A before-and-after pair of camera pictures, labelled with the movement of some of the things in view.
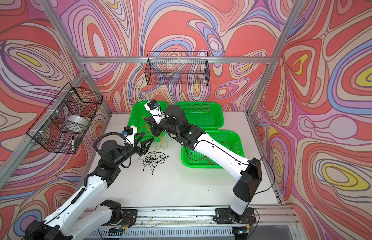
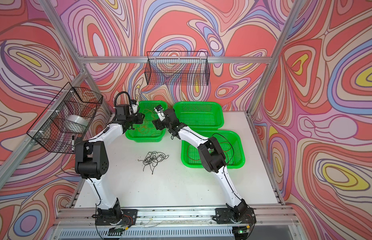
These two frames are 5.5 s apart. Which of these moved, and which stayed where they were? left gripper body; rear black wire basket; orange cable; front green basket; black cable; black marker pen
Moved: orange cable; left gripper body
Stayed: rear black wire basket; black marker pen; front green basket; black cable
